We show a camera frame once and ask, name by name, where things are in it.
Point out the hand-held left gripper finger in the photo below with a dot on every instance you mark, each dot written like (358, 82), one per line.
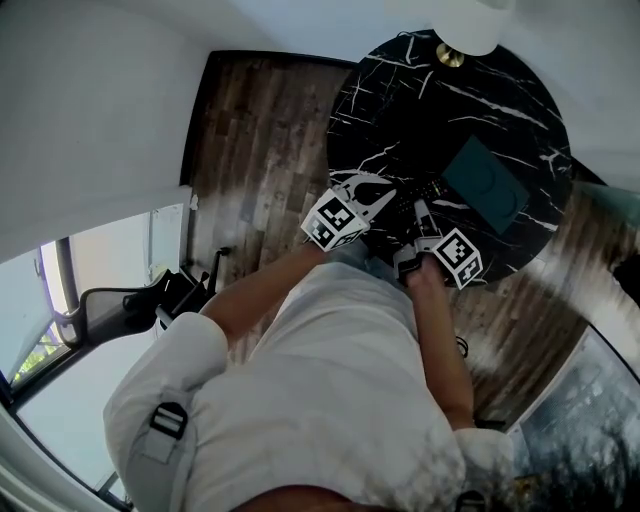
(380, 205)
(365, 178)

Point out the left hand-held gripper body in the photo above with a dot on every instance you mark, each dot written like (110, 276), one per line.
(332, 220)

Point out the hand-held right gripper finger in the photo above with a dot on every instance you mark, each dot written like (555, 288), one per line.
(424, 220)

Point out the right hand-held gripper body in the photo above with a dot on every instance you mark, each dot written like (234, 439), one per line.
(457, 255)

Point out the black remote control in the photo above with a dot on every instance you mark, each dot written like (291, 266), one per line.
(420, 196)

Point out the dark teal box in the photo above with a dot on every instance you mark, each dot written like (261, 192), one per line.
(485, 185)

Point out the person's right forearm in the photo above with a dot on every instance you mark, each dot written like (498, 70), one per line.
(445, 350)

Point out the person's left forearm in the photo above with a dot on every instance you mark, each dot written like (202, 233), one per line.
(260, 295)

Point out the black floor stand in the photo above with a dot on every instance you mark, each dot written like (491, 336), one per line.
(221, 265)

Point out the glass partition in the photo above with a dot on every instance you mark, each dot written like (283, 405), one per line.
(612, 202)

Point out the person's white shirt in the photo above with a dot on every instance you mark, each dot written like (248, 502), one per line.
(325, 400)

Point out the white shade brass table lamp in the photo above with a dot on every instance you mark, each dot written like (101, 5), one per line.
(470, 25)

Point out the grey rug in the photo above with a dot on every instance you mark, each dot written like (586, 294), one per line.
(585, 425)

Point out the black mesh office chair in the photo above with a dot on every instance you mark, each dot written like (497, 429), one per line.
(110, 310)

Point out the window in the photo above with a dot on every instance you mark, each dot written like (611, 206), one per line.
(30, 325)

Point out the white wall panel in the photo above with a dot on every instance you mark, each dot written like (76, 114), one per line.
(167, 240)

